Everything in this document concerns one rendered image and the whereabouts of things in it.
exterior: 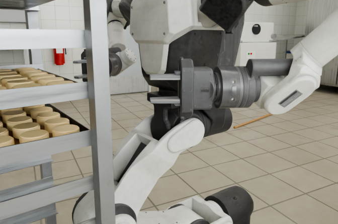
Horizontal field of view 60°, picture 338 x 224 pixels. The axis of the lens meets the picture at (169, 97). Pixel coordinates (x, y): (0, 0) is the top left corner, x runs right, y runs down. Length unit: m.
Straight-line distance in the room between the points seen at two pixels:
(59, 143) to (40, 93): 0.09
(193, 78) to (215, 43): 0.28
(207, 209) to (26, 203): 0.76
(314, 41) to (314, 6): 5.23
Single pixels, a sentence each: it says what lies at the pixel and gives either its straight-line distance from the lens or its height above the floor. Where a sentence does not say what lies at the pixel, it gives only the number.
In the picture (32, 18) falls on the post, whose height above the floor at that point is 1.02.
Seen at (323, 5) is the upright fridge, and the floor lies 1.46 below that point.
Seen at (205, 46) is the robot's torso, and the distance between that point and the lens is 0.82.
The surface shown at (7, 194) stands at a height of 0.51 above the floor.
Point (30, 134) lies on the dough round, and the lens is 0.59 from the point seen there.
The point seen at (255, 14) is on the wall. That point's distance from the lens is 6.43.
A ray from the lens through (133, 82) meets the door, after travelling 5.09.
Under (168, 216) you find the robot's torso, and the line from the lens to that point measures 1.08.
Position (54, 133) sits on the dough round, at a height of 0.79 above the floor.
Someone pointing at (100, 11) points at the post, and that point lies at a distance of 0.52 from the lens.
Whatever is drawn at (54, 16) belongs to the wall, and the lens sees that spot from 4.74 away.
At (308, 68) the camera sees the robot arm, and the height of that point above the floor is 0.91.
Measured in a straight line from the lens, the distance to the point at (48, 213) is 1.08.
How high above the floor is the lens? 0.97
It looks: 12 degrees down
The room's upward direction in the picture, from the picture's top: straight up
